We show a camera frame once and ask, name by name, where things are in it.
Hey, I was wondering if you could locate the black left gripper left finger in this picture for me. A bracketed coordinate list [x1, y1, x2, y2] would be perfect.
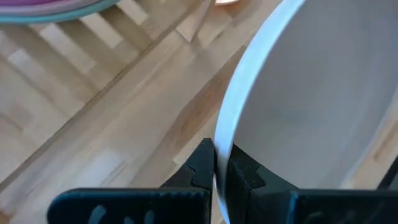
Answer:
[160, 138, 216, 224]

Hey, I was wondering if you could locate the pale green plastic plate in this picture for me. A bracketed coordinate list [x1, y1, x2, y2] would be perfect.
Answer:
[0, 0, 122, 26]

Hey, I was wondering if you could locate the magenta plastic plate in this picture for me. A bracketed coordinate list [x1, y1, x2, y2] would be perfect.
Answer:
[0, 0, 100, 7]

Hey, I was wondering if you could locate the slatted wooden shelf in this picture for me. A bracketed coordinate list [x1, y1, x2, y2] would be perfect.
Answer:
[0, 0, 218, 192]

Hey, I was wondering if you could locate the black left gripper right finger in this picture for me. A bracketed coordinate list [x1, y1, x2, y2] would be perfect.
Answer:
[228, 143, 294, 224]

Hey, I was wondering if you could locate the pale beige plastic plate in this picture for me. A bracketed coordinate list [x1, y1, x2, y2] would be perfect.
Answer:
[213, 0, 398, 224]

